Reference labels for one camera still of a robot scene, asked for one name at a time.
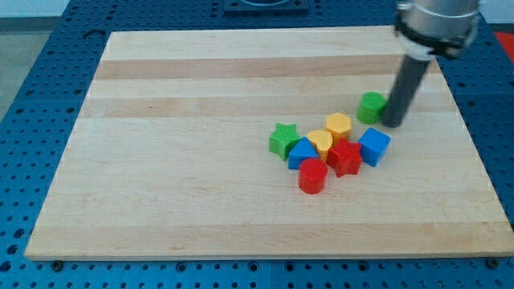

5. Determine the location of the blue triangle block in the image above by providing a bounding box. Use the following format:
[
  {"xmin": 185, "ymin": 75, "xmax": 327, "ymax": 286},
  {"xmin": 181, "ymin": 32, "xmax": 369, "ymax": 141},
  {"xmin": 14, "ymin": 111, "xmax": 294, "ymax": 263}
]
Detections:
[{"xmin": 288, "ymin": 137, "xmax": 318, "ymax": 169}]

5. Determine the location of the red star block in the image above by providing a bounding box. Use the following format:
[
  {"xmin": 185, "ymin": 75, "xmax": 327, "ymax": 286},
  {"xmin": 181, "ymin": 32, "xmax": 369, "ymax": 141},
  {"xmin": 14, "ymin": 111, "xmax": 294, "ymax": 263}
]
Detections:
[{"xmin": 326, "ymin": 139, "xmax": 362, "ymax": 177}]

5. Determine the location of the yellow hexagon block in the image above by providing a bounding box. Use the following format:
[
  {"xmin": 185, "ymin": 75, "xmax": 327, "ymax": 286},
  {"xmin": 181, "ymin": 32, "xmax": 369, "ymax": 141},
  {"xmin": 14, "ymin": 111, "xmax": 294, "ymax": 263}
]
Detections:
[{"xmin": 325, "ymin": 112, "xmax": 352, "ymax": 145}]

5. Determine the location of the yellow heart block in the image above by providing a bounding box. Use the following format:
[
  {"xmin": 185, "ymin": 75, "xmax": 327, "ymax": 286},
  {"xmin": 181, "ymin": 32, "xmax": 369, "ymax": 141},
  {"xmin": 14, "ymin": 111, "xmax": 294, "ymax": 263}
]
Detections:
[{"xmin": 307, "ymin": 130, "xmax": 333, "ymax": 162}]

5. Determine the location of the red cylinder block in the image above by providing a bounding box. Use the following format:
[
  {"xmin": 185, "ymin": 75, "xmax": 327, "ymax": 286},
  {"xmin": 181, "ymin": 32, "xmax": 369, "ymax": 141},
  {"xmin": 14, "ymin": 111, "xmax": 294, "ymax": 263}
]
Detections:
[{"xmin": 298, "ymin": 157, "xmax": 328, "ymax": 194}]

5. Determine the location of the light wooden board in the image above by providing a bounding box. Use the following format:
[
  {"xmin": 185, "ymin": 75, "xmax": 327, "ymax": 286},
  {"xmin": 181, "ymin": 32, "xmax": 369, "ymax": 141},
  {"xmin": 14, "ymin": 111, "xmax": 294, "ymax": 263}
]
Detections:
[{"xmin": 25, "ymin": 26, "xmax": 513, "ymax": 261}]

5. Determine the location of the green star block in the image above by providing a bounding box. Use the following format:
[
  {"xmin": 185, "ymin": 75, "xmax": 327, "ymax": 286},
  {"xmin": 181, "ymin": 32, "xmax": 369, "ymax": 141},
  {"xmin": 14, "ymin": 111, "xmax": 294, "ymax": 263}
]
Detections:
[{"xmin": 268, "ymin": 123, "xmax": 302, "ymax": 161}]

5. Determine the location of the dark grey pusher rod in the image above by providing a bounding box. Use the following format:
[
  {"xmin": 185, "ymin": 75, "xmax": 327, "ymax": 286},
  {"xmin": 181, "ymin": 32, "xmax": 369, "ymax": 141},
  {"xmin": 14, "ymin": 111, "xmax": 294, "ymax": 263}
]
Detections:
[{"xmin": 381, "ymin": 55, "xmax": 430, "ymax": 128}]

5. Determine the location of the green cylinder block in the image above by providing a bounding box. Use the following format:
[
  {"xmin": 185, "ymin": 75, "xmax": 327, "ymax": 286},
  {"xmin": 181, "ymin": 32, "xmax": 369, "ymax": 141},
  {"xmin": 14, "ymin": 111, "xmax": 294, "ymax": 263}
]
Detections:
[{"xmin": 357, "ymin": 92, "xmax": 386, "ymax": 124}]

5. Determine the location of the blue cube block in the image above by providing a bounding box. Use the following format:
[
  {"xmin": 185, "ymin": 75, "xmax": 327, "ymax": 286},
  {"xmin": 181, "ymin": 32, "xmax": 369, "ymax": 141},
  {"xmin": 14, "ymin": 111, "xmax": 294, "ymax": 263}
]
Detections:
[{"xmin": 358, "ymin": 128, "xmax": 391, "ymax": 167}]

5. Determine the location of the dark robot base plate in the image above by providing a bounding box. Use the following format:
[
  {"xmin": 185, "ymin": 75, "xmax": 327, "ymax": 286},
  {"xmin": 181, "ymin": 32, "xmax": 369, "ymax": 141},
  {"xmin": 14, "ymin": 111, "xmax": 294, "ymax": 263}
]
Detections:
[{"xmin": 222, "ymin": 0, "xmax": 309, "ymax": 15}]

